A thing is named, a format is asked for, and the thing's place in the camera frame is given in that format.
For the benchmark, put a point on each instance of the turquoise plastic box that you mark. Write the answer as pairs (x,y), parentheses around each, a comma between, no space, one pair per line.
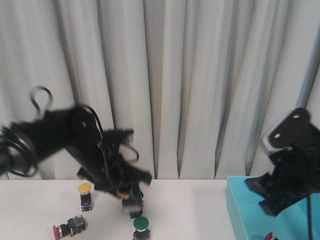
(250,222)

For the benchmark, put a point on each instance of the grey pleated curtain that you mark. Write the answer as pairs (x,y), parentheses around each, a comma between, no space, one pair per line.
(199,81)

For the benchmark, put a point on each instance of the red push button lying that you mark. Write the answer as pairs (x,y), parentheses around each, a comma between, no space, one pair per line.
(74,226)

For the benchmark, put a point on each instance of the green push button upright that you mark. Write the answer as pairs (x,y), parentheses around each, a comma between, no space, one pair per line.
(141,232)

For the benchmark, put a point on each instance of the green push button lying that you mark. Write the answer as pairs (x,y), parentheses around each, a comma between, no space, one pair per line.
(136,205)

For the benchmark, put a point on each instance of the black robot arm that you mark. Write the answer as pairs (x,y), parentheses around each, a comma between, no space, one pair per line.
(77,130)

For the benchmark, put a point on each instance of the yellow push button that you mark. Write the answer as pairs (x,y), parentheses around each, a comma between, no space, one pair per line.
(125,198)
(84,190)

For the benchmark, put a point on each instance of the yellow push button front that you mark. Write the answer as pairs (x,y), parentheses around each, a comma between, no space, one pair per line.
(125,198)

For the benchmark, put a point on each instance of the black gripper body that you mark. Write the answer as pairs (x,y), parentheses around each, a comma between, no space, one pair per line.
(100,160)
(296,171)

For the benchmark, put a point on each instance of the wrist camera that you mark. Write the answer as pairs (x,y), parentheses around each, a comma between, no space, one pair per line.
(287,130)

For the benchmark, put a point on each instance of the red push button carried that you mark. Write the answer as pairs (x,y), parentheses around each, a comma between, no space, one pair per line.
(269,236)

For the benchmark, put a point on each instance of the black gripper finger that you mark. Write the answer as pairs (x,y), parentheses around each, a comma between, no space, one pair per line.
(275,204)
(262,185)
(131,175)

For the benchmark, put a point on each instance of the yellow push button upright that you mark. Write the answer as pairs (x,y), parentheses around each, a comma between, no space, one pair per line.
(84,190)

